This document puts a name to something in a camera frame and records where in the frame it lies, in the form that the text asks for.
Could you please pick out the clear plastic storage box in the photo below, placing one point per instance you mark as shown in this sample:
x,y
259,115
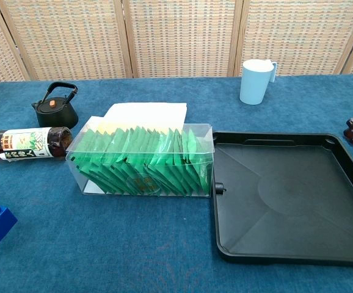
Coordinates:
x,y
82,184

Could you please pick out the row of green tea bags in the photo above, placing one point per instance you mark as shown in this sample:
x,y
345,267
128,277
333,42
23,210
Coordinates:
x,y
140,158

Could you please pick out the black plastic tray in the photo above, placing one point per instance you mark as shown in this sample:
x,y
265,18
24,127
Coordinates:
x,y
286,219

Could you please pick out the brown tea bottle green label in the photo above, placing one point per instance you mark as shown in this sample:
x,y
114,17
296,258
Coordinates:
x,y
24,143

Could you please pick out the white paper sheet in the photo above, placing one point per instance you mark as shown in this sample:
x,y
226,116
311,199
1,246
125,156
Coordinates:
x,y
152,114

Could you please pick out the light blue plastic cup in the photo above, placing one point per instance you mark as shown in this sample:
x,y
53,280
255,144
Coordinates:
x,y
254,85

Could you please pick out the blue felt table cover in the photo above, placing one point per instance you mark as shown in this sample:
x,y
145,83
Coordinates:
x,y
133,244

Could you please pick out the woven folding screen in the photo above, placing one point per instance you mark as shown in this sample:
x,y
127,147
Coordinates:
x,y
176,36

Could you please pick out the black cast iron teapot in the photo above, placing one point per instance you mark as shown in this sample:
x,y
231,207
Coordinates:
x,y
57,114

